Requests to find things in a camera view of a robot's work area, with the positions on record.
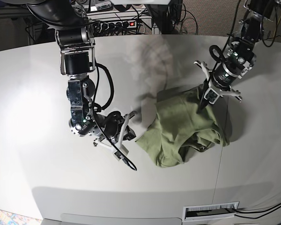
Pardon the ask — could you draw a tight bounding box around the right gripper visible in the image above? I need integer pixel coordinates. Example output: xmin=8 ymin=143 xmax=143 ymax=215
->
xmin=92 ymin=111 xmax=137 ymax=154

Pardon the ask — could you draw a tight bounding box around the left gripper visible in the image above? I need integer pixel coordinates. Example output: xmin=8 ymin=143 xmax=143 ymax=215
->
xmin=194 ymin=60 xmax=242 ymax=112

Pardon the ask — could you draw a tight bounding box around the green T-shirt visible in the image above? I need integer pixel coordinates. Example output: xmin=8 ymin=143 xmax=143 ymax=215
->
xmin=136 ymin=85 xmax=230 ymax=168

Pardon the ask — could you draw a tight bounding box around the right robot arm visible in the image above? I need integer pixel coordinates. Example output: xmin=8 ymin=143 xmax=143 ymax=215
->
xmin=26 ymin=0 xmax=135 ymax=159

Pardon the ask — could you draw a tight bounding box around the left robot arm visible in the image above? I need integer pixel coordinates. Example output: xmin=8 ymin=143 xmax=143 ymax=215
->
xmin=194 ymin=0 xmax=281 ymax=110

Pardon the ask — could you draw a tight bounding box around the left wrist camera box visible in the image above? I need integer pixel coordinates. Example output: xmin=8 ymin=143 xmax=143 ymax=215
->
xmin=204 ymin=88 xmax=220 ymax=105

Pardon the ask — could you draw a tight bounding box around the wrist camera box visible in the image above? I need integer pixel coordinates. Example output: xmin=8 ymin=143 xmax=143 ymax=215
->
xmin=204 ymin=88 xmax=220 ymax=105
xmin=113 ymin=149 xmax=129 ymax=161

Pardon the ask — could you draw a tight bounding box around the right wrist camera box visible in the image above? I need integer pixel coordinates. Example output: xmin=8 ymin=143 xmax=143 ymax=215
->
xmin=113 ymin=149 xmax=129 ymax=161

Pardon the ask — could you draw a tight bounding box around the white table leg post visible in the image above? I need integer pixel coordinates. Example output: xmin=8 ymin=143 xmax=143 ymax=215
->
xmin=151 ymin=17 xmax=160 ymax=35

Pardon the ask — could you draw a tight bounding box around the table cable grommet with brush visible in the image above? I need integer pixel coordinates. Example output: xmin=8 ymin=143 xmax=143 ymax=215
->
xmin=182 ymin=201 xmax=239 ymax=222

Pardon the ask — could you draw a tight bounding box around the white power strip red switch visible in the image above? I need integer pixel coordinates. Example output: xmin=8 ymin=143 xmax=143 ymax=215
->
xmin=101 ymin=21 xmax=138 ymax=30

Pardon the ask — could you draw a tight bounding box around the black cable at grommet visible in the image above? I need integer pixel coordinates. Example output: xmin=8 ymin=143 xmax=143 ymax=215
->
xmin=233 ymin=199 xmax=281 ymax=220

